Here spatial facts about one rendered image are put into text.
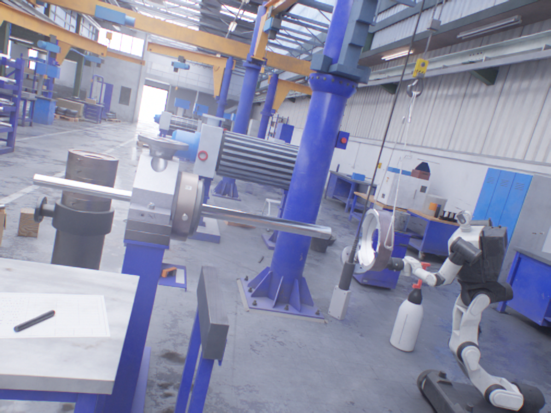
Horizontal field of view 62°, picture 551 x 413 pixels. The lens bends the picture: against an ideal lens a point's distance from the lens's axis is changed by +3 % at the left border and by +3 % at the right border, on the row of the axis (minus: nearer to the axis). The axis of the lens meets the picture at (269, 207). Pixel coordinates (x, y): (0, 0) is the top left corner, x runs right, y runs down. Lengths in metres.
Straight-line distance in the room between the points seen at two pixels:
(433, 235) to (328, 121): 4.60
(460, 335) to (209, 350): 1.87
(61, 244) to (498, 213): 5.76
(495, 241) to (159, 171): 1.92
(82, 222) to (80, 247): 0.22
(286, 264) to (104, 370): 3.03
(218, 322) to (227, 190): 7.94
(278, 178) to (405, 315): 2.75
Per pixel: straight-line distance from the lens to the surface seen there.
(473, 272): 3.00
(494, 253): 2.94
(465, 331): 3.18
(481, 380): 3.38
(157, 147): 2.34
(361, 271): 2.98
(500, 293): 3.16
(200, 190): 2.34
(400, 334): 4.21
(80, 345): 1.46
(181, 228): 2.31
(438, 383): 3.48
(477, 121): 9.30
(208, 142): 5.83
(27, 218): 5.10
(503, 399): 3.44
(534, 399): 3.58
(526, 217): 7.09
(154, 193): 2.20
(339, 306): 1.90
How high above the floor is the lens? 1.59
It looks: 10 degrees down
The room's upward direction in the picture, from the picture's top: 13 degrees clockwise
